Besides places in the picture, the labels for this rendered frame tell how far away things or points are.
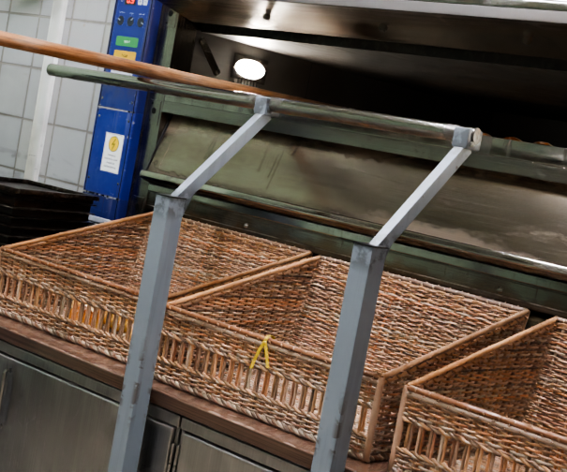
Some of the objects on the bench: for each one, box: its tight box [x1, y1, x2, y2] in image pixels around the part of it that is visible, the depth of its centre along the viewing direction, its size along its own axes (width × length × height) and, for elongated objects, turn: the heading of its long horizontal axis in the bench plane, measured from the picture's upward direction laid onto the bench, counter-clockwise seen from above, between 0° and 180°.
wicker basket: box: [0, 211, 313, 369], centre depth 274 cm, size 49×56×28 cm
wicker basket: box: [154, 255, 530, 463], centre depth 234 cm, size 49×56×28 cm
